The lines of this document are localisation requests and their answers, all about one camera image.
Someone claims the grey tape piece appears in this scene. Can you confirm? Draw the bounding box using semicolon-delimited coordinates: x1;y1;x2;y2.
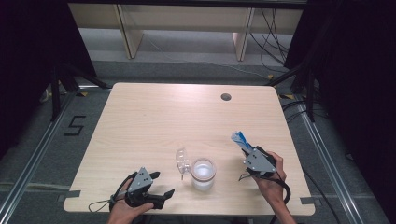
300;196;318;206
57;189;82;203

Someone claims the black curtain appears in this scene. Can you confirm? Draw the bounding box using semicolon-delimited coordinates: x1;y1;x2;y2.
0;0;98;160
284;0;396;224

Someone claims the person's left hand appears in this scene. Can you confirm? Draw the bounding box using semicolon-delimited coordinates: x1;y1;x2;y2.
106;179;154;224

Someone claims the white cable coil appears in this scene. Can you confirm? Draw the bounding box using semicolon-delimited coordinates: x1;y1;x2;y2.
39;88;53;105

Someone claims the black frame beam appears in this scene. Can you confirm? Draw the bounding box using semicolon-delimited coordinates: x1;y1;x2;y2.
67;0;308;9

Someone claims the white salt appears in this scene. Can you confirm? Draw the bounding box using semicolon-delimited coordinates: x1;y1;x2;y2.
192;161;215;182

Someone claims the black floor cable bundle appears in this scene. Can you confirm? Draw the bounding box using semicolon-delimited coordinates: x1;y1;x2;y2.
280;98;329;124

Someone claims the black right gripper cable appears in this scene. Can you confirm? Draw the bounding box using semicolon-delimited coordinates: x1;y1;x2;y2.
237;172;293;224

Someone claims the person's right hand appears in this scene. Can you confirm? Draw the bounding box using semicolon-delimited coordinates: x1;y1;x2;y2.
255;151;290;207

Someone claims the thin grey wrist cord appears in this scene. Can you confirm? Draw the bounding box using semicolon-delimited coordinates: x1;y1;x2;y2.
87;199;116;215

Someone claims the clear glass jar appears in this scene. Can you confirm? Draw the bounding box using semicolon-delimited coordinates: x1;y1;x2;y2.
190;157;218;191

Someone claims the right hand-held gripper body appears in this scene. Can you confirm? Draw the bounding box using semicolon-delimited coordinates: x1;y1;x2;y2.
243;145;278;179

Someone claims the beige wooden desk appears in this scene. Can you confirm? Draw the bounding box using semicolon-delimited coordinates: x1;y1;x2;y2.
67;3;304;62

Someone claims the hanging black cable bundle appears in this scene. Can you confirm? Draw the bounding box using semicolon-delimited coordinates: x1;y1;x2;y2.
248;8;292;75

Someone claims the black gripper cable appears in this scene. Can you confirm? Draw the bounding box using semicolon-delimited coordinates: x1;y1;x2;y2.
109;171;138;207
237;172;293;224

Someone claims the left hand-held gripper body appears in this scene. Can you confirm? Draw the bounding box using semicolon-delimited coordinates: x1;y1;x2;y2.
124;166;165;211

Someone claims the metal floor rail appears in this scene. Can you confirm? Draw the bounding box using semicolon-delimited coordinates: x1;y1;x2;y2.
295;94;365;224
0;91;78;218

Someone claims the black metal stand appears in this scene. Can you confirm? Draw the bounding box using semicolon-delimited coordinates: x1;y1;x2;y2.
264;62;317;123
49;62;112;122

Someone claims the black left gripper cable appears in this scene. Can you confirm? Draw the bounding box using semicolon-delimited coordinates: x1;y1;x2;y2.
109;171;138;207

